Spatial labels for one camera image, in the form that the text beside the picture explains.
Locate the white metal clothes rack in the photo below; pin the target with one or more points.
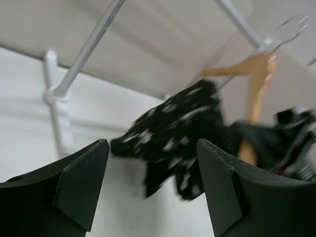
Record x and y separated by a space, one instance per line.
152 46

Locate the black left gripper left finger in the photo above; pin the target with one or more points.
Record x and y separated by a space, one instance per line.
56 200

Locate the wooden clothes hanger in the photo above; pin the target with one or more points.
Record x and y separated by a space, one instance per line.
261 67

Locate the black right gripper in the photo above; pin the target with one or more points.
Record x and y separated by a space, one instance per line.
283 149

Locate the black white patterned trousers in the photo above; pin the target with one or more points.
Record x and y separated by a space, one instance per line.
165 138

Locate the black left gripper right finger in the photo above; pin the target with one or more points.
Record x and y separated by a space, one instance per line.
245 201

